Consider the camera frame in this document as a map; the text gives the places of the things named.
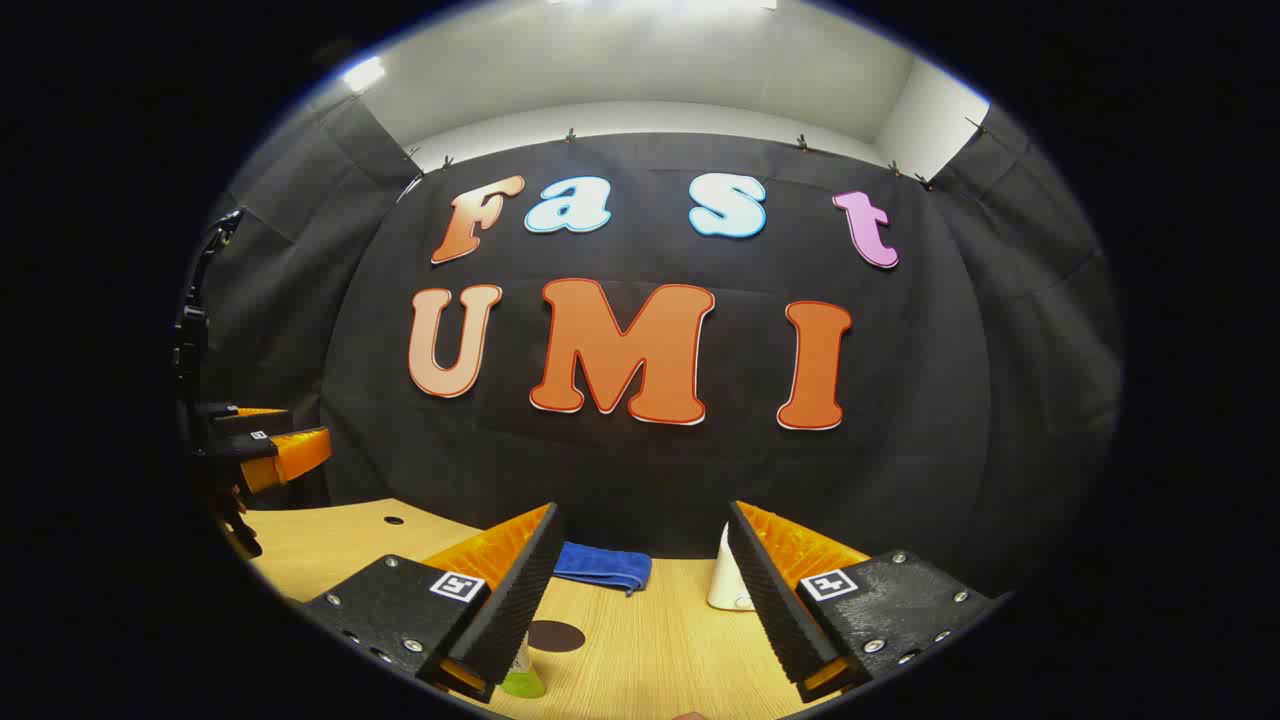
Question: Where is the long ceiling light panel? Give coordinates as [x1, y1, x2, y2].
[545, 0, 781, 13]

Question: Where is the white plastic holder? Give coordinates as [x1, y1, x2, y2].
[707, 522, 757, 612]

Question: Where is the dark brown round coaster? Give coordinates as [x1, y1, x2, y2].
[527, 620, 587, 654]

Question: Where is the blue cloth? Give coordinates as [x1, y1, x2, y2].
[553, 541, 653, 597]

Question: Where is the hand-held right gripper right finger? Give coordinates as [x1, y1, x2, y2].
[728, 501, 1004, 703]

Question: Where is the water bottle with white label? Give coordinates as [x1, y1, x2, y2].
[498, 638, 547, 699]

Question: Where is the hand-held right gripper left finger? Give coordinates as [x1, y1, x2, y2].
[300, 503, 563, 703]

